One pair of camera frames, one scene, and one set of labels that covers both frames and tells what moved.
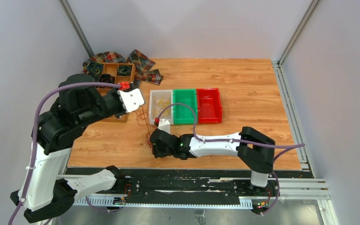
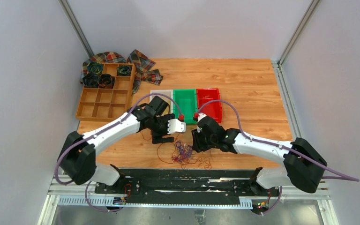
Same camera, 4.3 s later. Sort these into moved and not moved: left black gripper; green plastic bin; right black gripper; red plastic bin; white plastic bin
Moved: right black gripper; left black gripper
Not moved: red plastic bin; green plastic bin; white plastic bin
